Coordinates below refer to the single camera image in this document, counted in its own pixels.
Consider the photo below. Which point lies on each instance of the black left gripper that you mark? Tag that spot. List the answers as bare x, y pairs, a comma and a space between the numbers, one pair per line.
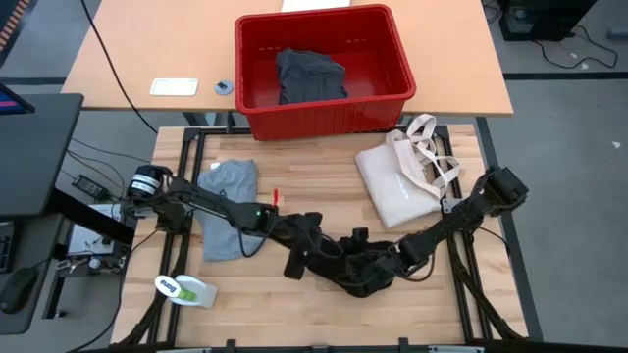
299, 233

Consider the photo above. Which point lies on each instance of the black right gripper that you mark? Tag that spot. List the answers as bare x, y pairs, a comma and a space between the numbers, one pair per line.
387, 262

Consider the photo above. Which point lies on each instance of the black garment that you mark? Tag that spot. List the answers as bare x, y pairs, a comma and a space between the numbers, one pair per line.
363, 289

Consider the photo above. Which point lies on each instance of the grey t-shirt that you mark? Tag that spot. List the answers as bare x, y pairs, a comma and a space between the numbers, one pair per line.
230, 181

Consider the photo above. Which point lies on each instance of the white paper hang tag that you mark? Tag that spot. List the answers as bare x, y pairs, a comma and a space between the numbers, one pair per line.
215, 166

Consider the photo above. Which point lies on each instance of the dark grey garment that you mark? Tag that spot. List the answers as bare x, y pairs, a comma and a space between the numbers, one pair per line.
309, 76

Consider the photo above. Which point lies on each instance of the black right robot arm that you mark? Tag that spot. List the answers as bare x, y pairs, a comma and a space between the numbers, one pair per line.
461, 220

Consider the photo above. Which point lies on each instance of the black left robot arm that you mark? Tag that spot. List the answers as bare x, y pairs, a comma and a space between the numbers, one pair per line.
211, 206

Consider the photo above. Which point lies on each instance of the red plastic laundry bin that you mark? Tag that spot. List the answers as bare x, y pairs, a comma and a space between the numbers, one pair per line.
392, 49

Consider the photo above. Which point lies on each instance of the red tape flag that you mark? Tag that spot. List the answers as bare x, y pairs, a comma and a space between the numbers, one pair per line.
275, 197

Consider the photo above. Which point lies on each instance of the beige canvas tote bag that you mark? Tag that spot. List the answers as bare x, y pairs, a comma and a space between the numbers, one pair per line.
402, 191

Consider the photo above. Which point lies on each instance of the white flat rectangular device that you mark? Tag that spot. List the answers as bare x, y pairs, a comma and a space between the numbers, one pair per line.
174, 86

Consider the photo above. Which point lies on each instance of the white electronics board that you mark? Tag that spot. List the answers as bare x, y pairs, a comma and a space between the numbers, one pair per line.
93, 245

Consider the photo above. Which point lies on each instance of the black power adapter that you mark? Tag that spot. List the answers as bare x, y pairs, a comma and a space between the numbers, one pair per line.
89, 186

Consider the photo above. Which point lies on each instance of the white paper sheet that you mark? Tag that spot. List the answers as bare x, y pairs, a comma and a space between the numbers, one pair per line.
314, 5

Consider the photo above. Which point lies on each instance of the tan wooden desk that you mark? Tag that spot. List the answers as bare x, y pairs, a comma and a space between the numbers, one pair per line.
147, 49

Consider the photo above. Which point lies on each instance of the black side desk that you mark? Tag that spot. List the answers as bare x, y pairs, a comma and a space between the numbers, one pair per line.
34, 157

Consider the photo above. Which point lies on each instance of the black computer mouse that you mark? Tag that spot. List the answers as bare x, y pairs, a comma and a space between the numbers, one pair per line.
17, 291

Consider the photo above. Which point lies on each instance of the black computer tower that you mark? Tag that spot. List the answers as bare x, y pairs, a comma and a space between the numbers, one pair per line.
544, 19

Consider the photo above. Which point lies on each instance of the black keyboard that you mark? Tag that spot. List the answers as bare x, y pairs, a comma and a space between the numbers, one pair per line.
6, 245

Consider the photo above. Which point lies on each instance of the monitor with coloured screen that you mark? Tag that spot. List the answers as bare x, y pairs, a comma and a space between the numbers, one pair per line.
12, 100

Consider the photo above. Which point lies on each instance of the black device with orange stripes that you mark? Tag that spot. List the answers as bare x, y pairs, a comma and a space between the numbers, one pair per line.
12, 24

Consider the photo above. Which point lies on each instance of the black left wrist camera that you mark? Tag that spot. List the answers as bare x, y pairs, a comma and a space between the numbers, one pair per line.
294, 267

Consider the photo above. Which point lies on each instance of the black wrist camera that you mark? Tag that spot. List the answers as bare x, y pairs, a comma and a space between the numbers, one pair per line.
294, 267
360, 234

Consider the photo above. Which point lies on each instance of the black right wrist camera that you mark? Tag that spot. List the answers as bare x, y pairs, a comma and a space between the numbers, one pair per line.
360, 234

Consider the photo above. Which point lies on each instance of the black aluminium table frame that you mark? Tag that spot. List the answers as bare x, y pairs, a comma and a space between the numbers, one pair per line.
211, 130

